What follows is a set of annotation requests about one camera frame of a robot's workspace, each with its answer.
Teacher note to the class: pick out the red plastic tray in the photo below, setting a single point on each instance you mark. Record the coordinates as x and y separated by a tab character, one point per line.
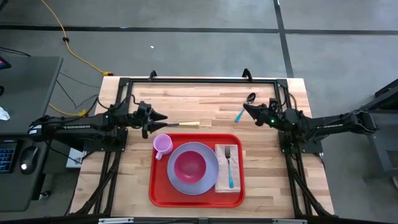
161	186

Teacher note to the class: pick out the white crumpled tissue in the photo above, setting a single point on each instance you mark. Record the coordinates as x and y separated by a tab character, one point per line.
3	114

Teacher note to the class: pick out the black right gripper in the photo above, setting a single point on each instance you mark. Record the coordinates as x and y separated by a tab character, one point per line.
273	118

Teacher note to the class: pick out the pink ribbed mug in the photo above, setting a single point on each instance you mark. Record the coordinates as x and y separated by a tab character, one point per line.
162	143

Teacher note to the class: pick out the black aluminium table frame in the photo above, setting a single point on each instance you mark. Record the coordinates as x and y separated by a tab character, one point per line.
202	80

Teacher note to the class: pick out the silver metal bracket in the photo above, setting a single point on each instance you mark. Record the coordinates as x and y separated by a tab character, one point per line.
289	221
115	221

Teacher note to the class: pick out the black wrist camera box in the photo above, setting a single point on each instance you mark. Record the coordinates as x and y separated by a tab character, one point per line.
273	102

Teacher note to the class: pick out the black computer mouse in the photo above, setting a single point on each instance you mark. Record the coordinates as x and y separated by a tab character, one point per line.
29	158

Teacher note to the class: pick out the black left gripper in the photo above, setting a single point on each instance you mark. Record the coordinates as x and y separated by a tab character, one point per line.
145	119

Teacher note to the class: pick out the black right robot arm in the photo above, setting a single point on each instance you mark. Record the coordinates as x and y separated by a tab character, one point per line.
326	124

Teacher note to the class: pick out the backlit black keyboard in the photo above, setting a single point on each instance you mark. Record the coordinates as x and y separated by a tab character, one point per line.
6	157

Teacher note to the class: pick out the black metal stand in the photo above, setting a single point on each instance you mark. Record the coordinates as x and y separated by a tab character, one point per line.
385	155

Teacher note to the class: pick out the lavender round plate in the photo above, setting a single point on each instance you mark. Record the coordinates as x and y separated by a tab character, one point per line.
192	188

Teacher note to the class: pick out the beige napkin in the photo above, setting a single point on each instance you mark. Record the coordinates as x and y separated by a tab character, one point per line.
220	174

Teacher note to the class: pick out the pink bowl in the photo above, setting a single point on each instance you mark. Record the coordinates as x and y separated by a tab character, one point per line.
189	166

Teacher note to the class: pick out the black desk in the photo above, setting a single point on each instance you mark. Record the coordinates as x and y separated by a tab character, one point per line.
31	93

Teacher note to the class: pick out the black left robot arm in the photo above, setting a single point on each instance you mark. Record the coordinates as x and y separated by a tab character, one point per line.
77	127

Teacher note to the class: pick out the white small box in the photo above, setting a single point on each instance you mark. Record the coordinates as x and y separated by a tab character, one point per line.
74	160

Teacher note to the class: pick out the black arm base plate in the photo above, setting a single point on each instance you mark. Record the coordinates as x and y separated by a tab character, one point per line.
102	147
311	148

